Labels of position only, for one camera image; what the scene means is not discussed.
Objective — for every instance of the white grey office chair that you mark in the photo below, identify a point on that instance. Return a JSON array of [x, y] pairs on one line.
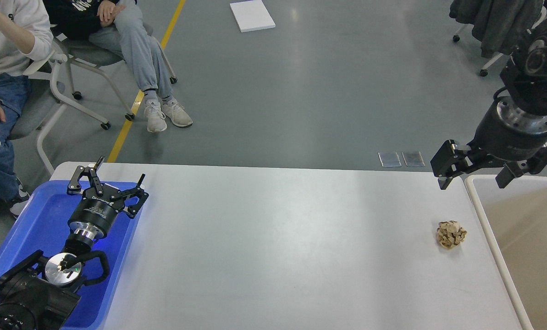
[[46, 102]]

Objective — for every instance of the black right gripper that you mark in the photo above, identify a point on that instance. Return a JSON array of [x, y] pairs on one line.
[[507, 137]]

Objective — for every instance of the person in grey jeans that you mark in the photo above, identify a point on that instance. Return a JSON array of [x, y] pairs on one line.
[[117, 26]]

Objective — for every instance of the person in white sweater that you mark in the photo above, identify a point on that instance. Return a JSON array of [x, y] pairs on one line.
[[25, 36]]

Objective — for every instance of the brown paper ball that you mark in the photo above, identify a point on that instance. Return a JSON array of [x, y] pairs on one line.
[[450, 234]]

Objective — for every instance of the chair with dark jacket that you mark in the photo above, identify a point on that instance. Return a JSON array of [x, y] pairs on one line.
[[497, 24]]

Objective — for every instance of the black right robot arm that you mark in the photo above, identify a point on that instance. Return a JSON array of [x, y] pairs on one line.
[[525, 73]]

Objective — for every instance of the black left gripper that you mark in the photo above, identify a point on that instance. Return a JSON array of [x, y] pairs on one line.
[[96, 208]]

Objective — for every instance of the grey chair behind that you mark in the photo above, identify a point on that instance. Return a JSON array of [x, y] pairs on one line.
[[88, 56]]

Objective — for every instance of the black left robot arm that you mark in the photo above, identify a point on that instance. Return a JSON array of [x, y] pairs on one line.
[[61, 261]]

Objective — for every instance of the white flat box on floor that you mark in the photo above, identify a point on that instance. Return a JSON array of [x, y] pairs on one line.
[[252, 15]]

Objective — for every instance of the beige plastic bin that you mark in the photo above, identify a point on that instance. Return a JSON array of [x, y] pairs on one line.
[[514, 220]]

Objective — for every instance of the blue plastic tray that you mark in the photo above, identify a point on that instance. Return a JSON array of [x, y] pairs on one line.
[[43, 225]]

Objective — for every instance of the right floor socket plate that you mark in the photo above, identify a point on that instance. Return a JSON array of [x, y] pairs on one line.
[[413, 159]]

